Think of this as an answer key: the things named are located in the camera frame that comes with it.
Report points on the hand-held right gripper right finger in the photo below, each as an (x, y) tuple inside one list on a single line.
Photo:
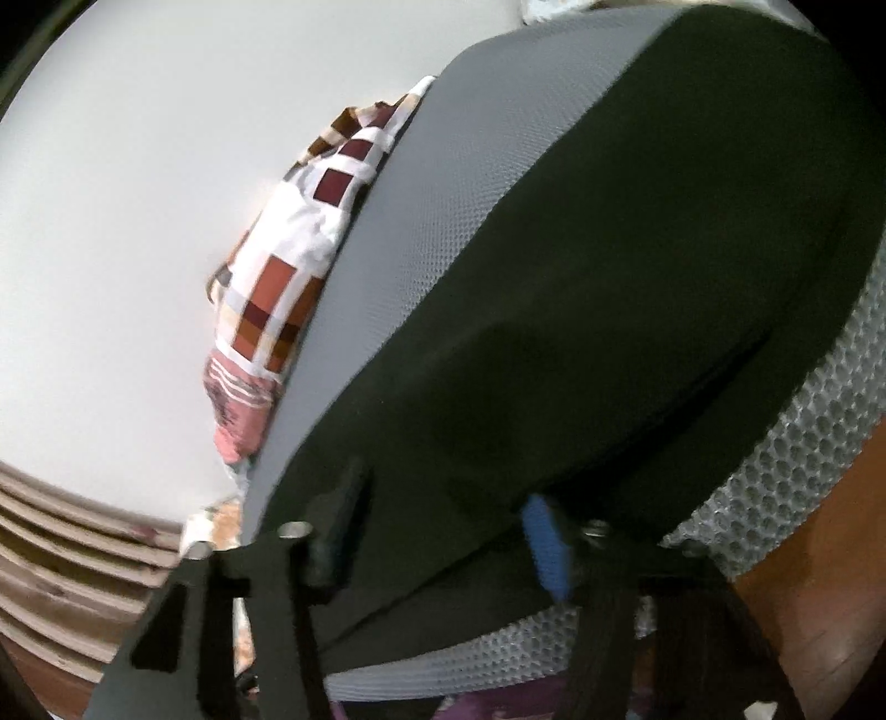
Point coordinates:
[(550, 547)]

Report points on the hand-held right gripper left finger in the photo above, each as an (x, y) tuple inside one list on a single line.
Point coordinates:
[(342, 516)]

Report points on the black pants with orange lining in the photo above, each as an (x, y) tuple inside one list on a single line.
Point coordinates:
[(623, 277)]

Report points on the floral orange white bedsheet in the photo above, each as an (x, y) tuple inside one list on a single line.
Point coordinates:
[(211, 523)]

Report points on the pink striped cloth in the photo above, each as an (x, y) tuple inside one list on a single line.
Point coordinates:
[(239, 408)]

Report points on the wooden slatted headboard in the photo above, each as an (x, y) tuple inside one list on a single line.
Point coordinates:
[(76, 554)]

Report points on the brown wooden furniture panel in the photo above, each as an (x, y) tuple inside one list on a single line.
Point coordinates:
[(817, 588)]

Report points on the grey textured foam mat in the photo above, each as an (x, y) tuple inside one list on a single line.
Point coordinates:
[(429, 242)]

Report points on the checkered brown white pillow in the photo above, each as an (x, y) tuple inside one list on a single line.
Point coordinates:
[(304, 228)]

